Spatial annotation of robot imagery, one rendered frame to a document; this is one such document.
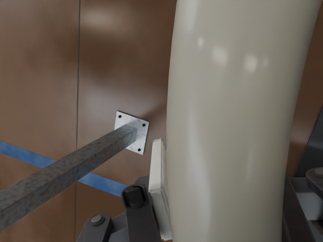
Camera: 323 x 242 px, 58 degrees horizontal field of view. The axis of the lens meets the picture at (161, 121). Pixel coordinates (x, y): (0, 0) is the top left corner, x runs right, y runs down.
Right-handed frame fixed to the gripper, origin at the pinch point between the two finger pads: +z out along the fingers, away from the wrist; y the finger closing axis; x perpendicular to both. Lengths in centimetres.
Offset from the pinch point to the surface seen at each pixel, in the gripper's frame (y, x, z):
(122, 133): -32, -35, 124
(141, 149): -27, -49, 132
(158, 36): -3, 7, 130
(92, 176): -63, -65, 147
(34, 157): -104, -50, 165
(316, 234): 39, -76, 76
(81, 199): -77, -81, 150
